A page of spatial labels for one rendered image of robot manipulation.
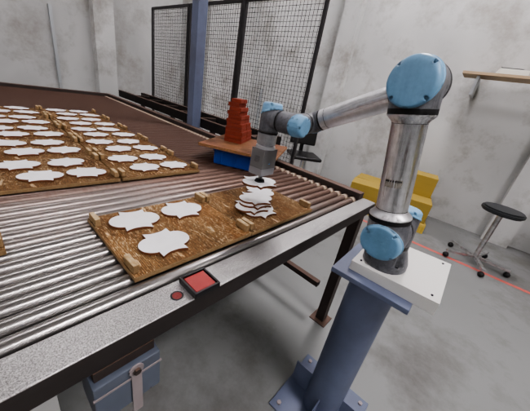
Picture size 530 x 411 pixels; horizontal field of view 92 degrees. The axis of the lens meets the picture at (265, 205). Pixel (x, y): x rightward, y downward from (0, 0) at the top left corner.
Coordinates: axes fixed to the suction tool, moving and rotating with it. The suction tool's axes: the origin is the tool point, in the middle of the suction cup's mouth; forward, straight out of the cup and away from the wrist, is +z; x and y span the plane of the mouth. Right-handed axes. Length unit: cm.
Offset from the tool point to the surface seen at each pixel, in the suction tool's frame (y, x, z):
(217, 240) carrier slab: 29.2, 8.7, 11.7
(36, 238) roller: 68, -24, 14
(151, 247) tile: 48.0, 1.6, 10.7
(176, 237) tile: 39.6, 1.3, 10.7
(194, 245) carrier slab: 37.0, 7.0, 11.7
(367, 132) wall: -406, -83, 1
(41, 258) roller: 69, -14, 14
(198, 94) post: -96, -164, -20
